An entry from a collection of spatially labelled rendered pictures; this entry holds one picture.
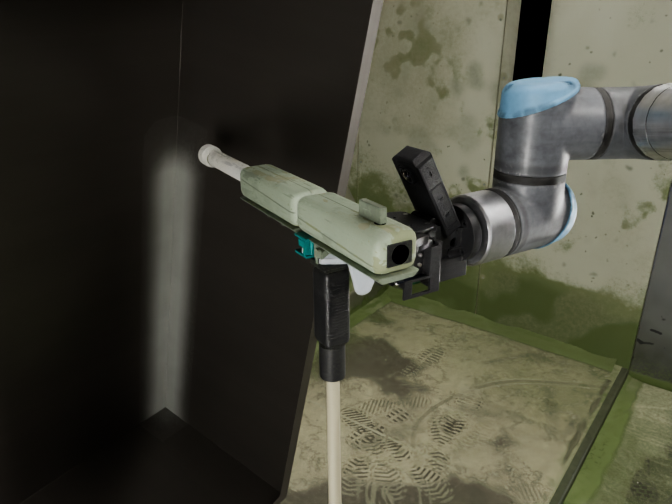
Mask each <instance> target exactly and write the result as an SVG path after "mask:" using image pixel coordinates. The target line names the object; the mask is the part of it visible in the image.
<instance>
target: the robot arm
mask: <svg viewBox="0 0 672 504"><path fill-rule="evenodd" d="M497 115H498V117H499V118H498V128H497V139H496V150H495V161H494V173H493V183H492V188H488V189H484V190H480V191H476V192H471V193H466V194H461V195H457V196H454V197H453V198H451V199H450V198H449V195H448V193H447V190H446V188H445V185H444V183H443V181H442V178H441V176H440V173H439V171H438V168H437V166H436V163H435V161H434V159H433V156H432V154H431V152H429V151H426V150H422V149H418V148H415V147H411V146H408V145H407V146H406V147H404V148H403V149H402V150H401V151H400V152H398V153H397V154H396V155H395V156H394V157H393V158H392V161H393V163H394V165H395V167H396V170H397V172H398V174H399V176H400V178H401V180H402V183H403V185H404V187H405V189H406V191H407V193H408V196H409V198H410V200H411V202H412V204H413V206H414V209H415V211H413V212H412V213H411V214H410V213H407V212H402V211H397V212H387V217H389V218H391V219H393V220H395V221H397V222H400V223H402V224H404V225H406V226H409V227H410V228H411V229H412V230H413V231H414V232H415V234H416V257H415V260H414V263H413V264H412V266H414V267H416V268H418V269H419V270H418V272H417V273H416V274H415V276H413V277H410V278H406V279H403V280H399V281H395V282H392V283H388V284H389V285H391V286H394V285H398V287H400V288H402V289H403V295H402V300H403V301H405V300H408V299H412V298H415V297H418V296H422V295H425V294H429V293H432V292H435V291H439V282H442V281H446V280H449V279H452V278H456V277H459V276H463V275H466V267H467V266H475V265H479V264H483V263H486V262H490V261H493V260H497V259H501V258H502V257H506V256H510V255H513V254H517V253H520V252H524V251H527V250H531V249H539V248H543V247H546V246H548V245H550V244H552V243H553V242H556V241H558V240H560V239H562V238H563V237H564V236H566V235H567V234H568V232H569V231H570V230H571V228H572V227H573V224H574V222H575V219H576V214H577V203H576V199H575V196H574V193H573V191H572V190H571V188H570V187H569V186H568V185H567V184H566V183H565V182H566V175H567V167H568V161H569V160H601V159H642V160H655V161H672V83H665V84H656V85H647V86H634V87H580V83H579V81H578V80H577V79H576V78H573V77H562V76H552V77H535V78H526V79H520V80H515V81H512V82H510V83H508V84H507V85H506V86H505V87H504V88H503V90H502V93H501V101H500V108H499V109H498V112H497ZM348 267H349V271H350V275H351V278H352V282H353V286H354V289H355V292H356V293H357V294H359V295H365V294H367V293H369V292H370V291H371V289H372V286H373V284H374V282H375V283H377V284H379V283H378V282H376V281H374V280H373V279H371V278H369V277H368V276H366V275H364V274H363V273H361V272H360V271H358V270H356V269H355V268H353V267H351V266H350V265H348ZM418 283H422V284H424V285H426V286H428V290H425V291H421V292H418V293H414V294H412V284H413V285H414V284H418ZM379 285H380V286H383V285H381V284H379Z"/></svg>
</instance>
